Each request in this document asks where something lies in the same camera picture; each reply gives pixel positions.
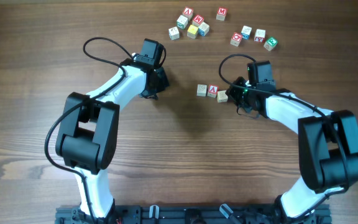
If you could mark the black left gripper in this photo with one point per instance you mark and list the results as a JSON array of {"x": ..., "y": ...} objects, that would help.
[{"x": 165, "y": 80}]

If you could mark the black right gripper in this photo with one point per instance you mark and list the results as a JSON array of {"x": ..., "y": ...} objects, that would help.
[{"x": 231, "y": 93}]

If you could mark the yellow edged B block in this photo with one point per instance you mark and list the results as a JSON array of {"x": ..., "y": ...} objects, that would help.
[{"x": 221, "y": 96}]

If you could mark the red A letter block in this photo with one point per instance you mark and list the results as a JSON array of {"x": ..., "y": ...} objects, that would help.
[{"x": 212, "y": 91}]

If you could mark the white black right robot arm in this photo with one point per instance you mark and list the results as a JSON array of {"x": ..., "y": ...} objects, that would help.
[{"x": 327, "y": 141}]

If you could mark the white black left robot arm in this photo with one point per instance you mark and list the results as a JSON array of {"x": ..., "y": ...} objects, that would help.
[{"x": 83, "y": 140}]

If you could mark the green E letter block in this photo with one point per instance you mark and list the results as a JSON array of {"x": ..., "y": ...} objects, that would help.
[{"x": 270, "y": 43}]

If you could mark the red X letter block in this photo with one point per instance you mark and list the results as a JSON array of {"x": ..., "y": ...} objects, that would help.
[{"x": 259, "y": 35}]

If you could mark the red Q letter block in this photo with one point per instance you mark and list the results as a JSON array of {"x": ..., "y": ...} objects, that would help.
[{"x": 236, "y": 39}]

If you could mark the blue edged wooden block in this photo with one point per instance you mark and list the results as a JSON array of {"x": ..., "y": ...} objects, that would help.
[{"x": 246, "y": 32}]

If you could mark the green edged picture block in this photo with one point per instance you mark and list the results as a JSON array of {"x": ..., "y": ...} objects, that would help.
[{"x": 182, "y": 22}]

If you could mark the yellow wooden block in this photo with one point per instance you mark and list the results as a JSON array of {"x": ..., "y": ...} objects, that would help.
[{"x": 192, "y": 32}]

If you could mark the blue edged picture block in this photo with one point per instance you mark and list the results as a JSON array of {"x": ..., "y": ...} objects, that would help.
[{"x": 203, "y": 29}]

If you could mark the red V letter block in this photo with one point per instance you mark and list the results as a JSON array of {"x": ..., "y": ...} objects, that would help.
[{"x": 188, "y": 12}]

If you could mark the red W letter block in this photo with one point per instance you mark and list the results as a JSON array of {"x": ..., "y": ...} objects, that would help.
[{"x": 197, "y": 20}]

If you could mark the red M letter block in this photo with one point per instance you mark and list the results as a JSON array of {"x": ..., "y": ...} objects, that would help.
[{"x": 221, "y": 14}]

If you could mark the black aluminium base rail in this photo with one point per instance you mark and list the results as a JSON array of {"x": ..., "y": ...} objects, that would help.
[{"x": 135, "y": 214}]

